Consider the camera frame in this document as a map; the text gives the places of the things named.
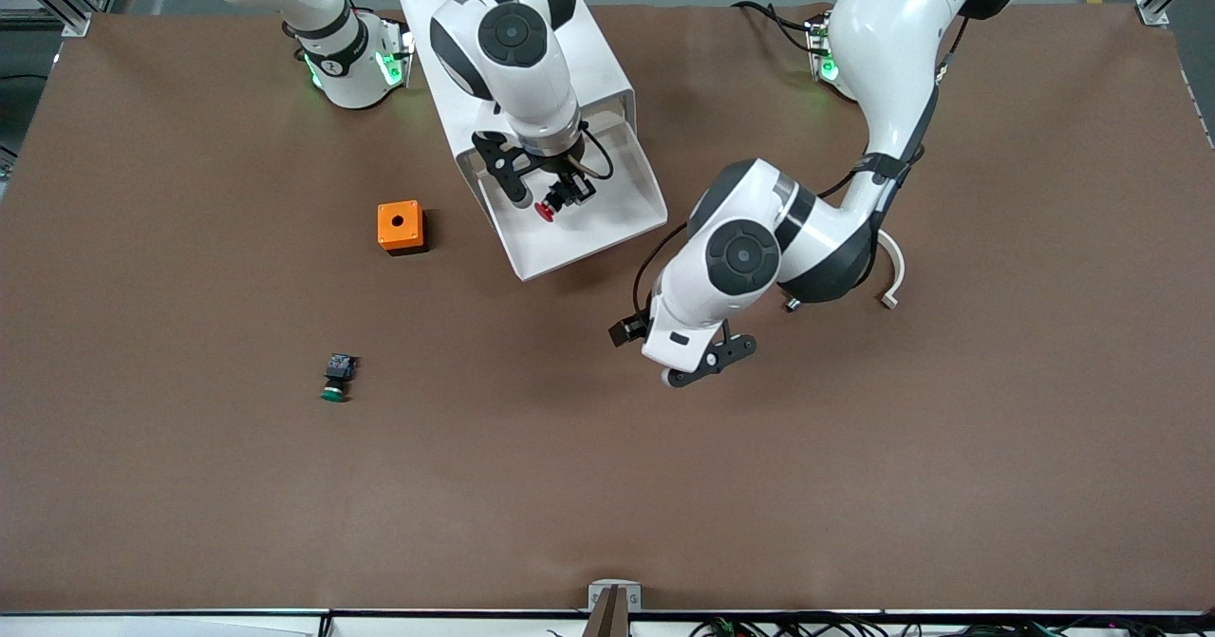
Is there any white drawer cabinet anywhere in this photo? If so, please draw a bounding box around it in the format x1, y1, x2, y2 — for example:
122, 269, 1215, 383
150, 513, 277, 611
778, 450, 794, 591
399, 0, 637, 230

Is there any green mushroom push button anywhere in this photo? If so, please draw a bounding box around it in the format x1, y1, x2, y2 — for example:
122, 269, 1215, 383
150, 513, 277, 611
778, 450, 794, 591
320, 353, 360, 403

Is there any white curved plastic piece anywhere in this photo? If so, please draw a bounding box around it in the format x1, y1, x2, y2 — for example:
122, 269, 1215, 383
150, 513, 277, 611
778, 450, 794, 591
873, 229, 907, 310

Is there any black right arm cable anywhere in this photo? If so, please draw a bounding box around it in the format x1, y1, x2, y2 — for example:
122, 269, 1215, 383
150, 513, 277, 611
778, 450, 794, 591
574, 121, 618, 182

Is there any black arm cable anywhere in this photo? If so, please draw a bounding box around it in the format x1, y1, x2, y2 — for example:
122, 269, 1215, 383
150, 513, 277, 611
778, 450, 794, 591
631, 222, 689, 323
574, 121, 618, 182

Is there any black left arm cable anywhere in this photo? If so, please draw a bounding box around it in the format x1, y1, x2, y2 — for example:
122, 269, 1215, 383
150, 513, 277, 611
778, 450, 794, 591
631, 222, 689, 323

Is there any orange button enclosure box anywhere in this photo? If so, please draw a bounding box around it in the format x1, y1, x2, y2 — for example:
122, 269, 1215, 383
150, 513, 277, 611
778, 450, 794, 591
377, 200, 429, 256

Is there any black base cable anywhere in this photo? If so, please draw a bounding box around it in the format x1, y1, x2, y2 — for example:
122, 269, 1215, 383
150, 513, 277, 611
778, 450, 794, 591
731, 1, 822, 54

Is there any grey metal edge bracket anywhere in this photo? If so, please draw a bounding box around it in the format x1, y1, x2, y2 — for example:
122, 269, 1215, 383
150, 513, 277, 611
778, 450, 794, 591
588, 579, 643, 612

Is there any black cable bundle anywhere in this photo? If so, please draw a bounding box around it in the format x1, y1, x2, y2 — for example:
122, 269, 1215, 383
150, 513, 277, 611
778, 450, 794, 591
688, 615, 1215, 637

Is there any white table frame rail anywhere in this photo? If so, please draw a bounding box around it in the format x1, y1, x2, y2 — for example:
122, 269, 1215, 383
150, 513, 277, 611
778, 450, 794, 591
0, 610, 1215, 637

